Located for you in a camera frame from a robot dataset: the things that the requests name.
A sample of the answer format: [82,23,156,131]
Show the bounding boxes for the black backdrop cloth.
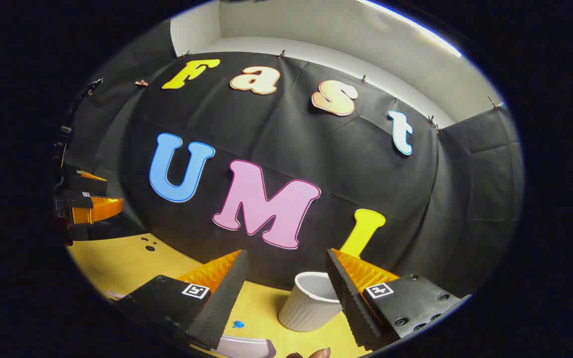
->
[65,20,525,299]

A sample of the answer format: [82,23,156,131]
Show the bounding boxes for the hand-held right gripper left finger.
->
[115,249,250,350]

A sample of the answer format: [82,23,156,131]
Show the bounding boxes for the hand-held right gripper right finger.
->
[325,248,472,350]

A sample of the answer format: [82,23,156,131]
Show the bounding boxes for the yellow wooden desktop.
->
[67,233,372,358]

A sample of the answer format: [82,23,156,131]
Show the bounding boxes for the white ribbed garbage bin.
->
[278,271,344,333]

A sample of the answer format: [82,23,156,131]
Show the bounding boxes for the lavender plastic dustpan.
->
[215,335,278,358]

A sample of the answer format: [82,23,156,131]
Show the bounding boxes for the black stand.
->
[55,77,104,165]

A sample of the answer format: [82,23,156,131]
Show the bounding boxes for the row of small cloth clips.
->
[135,49,500,135]

